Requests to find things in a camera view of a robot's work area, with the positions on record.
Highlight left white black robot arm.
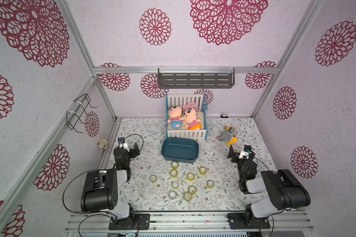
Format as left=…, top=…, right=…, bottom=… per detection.
left=62, top=144, right=150, bottom=231

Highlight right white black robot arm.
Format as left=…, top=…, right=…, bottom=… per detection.
left=227, top=145, right=311, bottom=231

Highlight tape roll nearest box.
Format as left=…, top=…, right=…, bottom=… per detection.
left=171, top=162, right=180, bottom=170

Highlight teal plastic storage box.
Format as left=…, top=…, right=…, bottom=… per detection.
left=161, top=137, right=199, bottom=164

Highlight pale tape roll bottom left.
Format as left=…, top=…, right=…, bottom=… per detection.
left=168, top=190, right=178, bottom=200

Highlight small yellow white plush ball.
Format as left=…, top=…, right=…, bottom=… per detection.
left=98, top=139, right=109, bottom=150

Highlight plush doll blue shorts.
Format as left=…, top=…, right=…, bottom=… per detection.
left=168, top=105, right=184, bottom=129

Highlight plush doll orange shorts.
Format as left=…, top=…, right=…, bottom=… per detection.
left=182, top=109, right=201, bottom=130

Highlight white blue toy crib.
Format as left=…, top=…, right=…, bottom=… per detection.
left=166, top=94, right=208, bottom=140

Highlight pink pillow in crib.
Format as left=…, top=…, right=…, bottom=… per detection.
left=182, top=102, right=197, bottom=112

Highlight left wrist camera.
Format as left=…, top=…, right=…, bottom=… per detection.
left=118, top=137, right=129, bottom=151

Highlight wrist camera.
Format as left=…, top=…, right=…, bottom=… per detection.
left=239, top=144, right=252, bottom=159
left=118, top=137, right=129, bottom=151

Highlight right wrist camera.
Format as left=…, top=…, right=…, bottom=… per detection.
left=239, top=144, right=252, bottom=159

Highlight grey plush keychain toy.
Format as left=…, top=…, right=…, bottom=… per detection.
left=217, top=125, right=237, bottom=146

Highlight black wire wall rack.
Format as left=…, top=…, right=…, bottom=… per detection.
left=65, top=93, right=97, bottom=133

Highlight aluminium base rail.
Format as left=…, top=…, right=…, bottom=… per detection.
left=63, top=211, right=314, bottom=237

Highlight grey wall shelf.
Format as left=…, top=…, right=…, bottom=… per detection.
left=157, top=69, right=235, bottom=89

